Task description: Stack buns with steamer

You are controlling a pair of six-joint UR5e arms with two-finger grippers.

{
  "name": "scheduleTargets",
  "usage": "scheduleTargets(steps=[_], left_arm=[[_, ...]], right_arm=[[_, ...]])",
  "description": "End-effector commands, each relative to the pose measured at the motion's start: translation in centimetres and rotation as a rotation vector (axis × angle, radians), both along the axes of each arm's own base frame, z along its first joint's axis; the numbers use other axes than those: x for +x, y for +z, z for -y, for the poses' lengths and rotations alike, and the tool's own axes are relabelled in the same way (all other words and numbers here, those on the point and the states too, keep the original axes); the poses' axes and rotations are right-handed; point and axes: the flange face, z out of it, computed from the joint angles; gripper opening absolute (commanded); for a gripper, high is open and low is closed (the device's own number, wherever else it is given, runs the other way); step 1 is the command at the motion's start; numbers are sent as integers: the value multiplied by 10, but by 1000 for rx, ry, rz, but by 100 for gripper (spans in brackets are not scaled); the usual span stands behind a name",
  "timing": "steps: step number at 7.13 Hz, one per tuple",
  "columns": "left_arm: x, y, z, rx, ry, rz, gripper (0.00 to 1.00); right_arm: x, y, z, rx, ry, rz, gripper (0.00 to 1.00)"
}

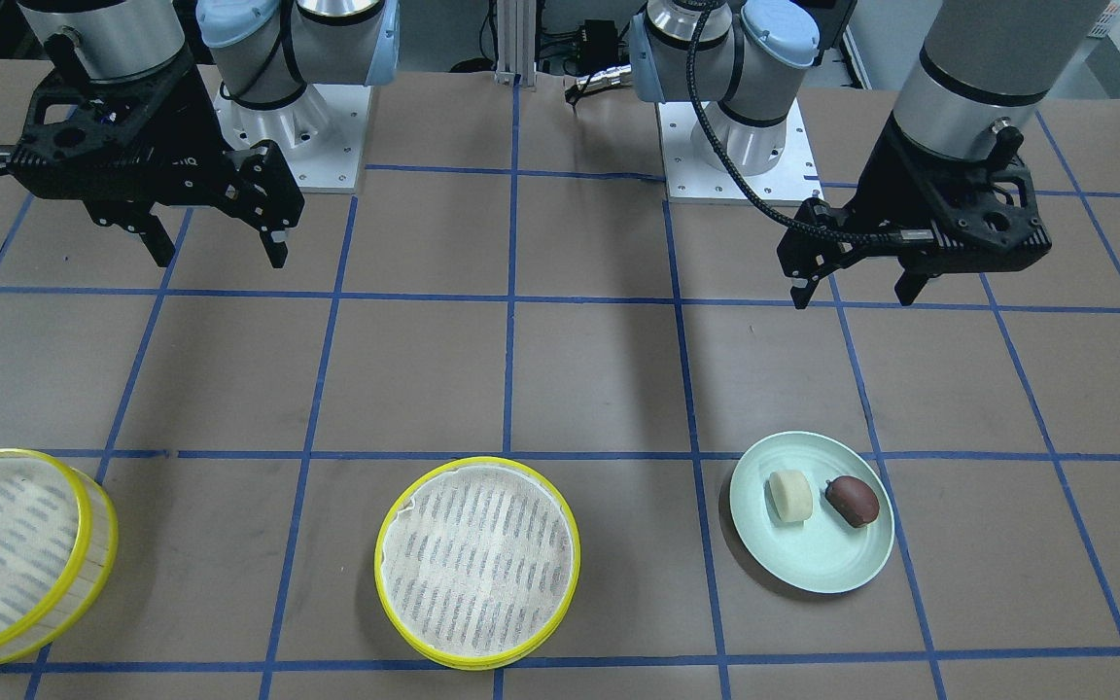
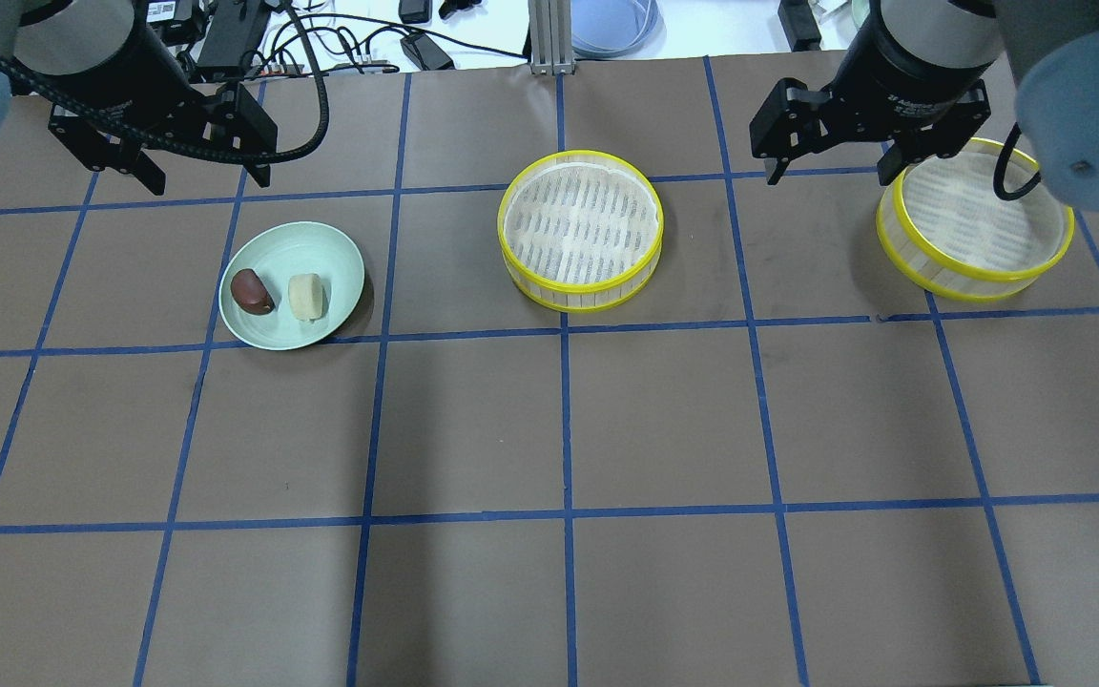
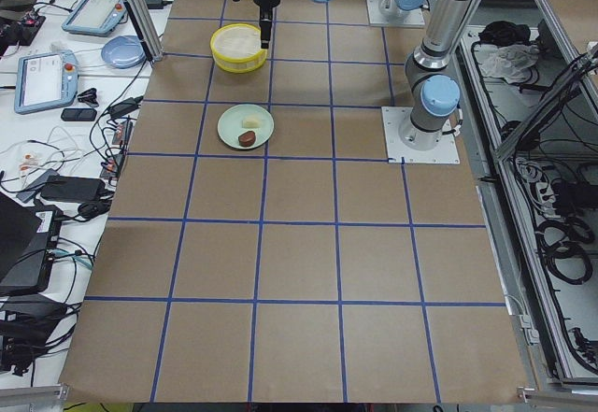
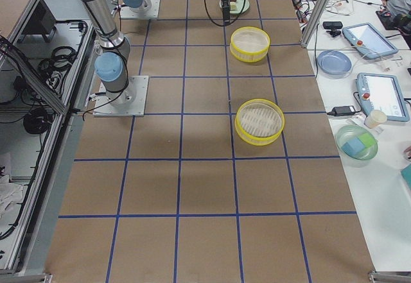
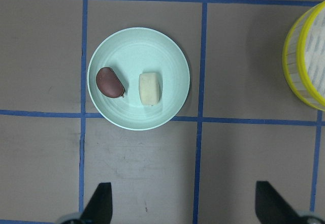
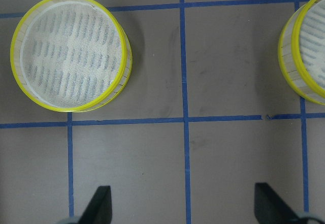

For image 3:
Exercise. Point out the teach pendant near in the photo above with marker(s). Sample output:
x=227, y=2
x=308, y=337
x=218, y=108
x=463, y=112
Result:
x=46, y=81

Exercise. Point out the aluminium frame post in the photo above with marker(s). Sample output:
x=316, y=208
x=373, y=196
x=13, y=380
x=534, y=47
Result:
x=139, y=15

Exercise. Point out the white steamed bun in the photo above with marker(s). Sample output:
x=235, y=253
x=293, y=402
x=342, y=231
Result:
x=251, y=122

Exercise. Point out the yellow steamer basket with cloth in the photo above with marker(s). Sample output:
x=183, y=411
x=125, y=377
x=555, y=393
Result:
x=236, y=48

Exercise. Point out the light green plate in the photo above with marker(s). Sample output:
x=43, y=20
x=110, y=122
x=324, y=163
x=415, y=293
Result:
x=230, y=125

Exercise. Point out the white crumpled rag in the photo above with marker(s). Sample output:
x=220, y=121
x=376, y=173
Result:
x=513, y=63

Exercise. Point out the black laptop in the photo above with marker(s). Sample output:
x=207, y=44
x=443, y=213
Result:
x=29, y=234

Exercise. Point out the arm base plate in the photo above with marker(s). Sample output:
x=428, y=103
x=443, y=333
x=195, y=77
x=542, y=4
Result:
x=396, y=13
x=407, y=144

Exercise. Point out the teach pendant far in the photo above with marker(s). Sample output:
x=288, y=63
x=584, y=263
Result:
x=94, y=17

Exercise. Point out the teach pendant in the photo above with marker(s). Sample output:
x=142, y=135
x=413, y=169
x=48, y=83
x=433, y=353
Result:
x=94, y=17
x=46, y=81

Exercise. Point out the brown steamed bun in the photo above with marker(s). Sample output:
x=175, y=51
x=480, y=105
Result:
x=247, y=139

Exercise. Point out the black power adapter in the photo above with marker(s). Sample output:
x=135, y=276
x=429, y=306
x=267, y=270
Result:
x=71, y=189

